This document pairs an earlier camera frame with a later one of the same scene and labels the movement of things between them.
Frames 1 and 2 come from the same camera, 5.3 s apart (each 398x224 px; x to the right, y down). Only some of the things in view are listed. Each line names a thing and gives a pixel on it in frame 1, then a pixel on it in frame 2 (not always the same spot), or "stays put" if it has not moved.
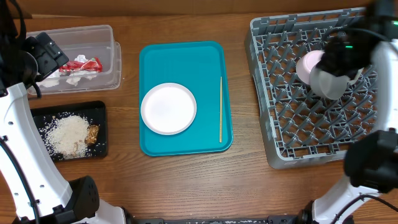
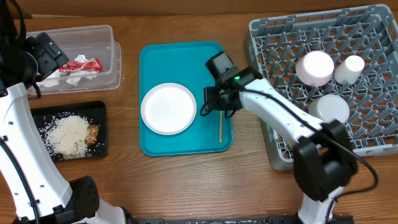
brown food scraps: [92, 134] stays put
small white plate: [306, 63] stays put
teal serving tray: [197, 66] stays put
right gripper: [331, 61] -> [215, 101]
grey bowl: [328, 86] -> [327, 107]
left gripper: [48, 54] stays put
